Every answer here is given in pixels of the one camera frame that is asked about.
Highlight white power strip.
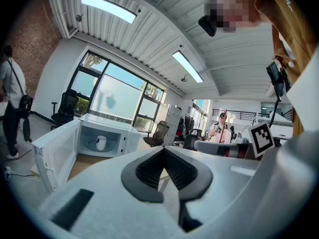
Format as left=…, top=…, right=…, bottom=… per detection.
left=3, top=165, right=12, bottom=182

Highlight black shoulder bag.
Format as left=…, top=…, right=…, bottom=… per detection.
left=18, top=94, right=34, bottom=120

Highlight large black-framed window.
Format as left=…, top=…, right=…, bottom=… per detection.
left=68, top=49, right=165, bottom=134

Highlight brown mesh office chair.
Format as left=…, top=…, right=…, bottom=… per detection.
left=143, top=120, right=170, bottom=148

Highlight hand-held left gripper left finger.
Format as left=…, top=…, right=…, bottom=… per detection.
left=39, top=145, right=185, bottom=239

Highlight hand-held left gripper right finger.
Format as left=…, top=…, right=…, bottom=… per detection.
left=165, top=130, right=319, bottom=239

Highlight long ceiling light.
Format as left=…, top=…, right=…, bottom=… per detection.
left=172, top=50, right=205, bottom=84
left=80, top=0, right=138, bottom=24

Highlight black office chair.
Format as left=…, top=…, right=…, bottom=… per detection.
left=50, top=89, right=80, bottom=130

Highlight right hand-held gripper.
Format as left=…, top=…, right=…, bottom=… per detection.
left=193, top=122, right=276, bottom=159

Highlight phone on black stand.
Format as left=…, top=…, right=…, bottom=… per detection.
left=266, top=61, right=286, bottom=128

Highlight white cup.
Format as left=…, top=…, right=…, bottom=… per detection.
left=96, top=135, right=108, bottom=151

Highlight glass turntable plate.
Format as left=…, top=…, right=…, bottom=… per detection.
left=86, top=139, right=113, bottom=153

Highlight black railing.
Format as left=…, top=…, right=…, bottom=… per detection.
left=211, top=108, right=258, bottom=121

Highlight black head camera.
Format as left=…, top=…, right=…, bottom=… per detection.
left=198, top=14, right=218, bottom=37

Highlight dark office chair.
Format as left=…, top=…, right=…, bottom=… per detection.
left=182, top=128, right=203, bottom=151

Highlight white lockers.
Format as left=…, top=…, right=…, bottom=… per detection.
left=163, top=104, right=183, bottom=145

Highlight white microwave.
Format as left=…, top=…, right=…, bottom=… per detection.
left=31, top=113, right=142, bottom=193

